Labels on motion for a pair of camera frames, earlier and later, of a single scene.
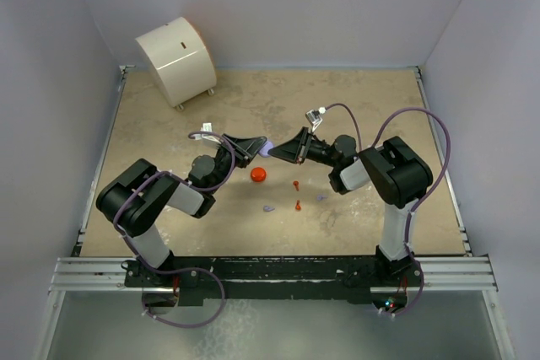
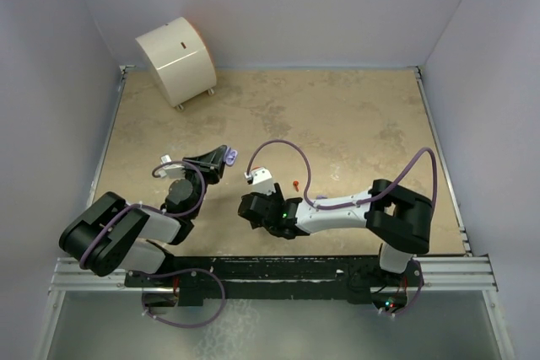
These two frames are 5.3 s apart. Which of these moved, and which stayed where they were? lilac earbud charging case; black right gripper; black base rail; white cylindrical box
Moved: black right gripper; lilac earbud charging case
Stayed: white cylindrical box; black base rail
